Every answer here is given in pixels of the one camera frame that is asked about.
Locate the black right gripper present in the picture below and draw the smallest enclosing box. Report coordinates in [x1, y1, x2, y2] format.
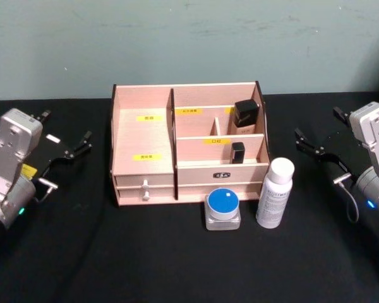
[294, 106, 373, 184]

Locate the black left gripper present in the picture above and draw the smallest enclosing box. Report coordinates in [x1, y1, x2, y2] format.
[20, 110, 93, 182]

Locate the pale wooden desk organizer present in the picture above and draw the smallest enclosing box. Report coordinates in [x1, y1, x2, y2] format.
[109, 80, 270, 208]

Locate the wooden drawer with white knob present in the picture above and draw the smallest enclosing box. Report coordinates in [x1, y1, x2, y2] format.
[116, 187, 177, 206]
[114, 172, 175, 191]

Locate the white cylindrical bottle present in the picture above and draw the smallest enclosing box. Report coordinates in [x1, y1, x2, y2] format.
[255, 157, 296, 230]

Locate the small black lipstick tube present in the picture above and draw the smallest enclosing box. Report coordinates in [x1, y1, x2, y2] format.
[230, 141, 246, 165]

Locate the clear jar with blue lid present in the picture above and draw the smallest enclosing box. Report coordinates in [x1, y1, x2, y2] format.
[203, 186, 242, 231]

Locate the black tablecloth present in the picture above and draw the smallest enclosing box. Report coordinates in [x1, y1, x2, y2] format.
[0, 92, 379, 303]

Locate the left gripper cable with plug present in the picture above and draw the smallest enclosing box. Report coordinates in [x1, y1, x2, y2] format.
[31, 177, 59, 204]

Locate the gripper cable with plug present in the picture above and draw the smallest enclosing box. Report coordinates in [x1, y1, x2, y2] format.
[31, 177, 59, 204]
[333, 173, 360, 224]

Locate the right gripper cable with plug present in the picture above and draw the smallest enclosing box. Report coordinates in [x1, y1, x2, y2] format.
[333, 173, 360, 224]

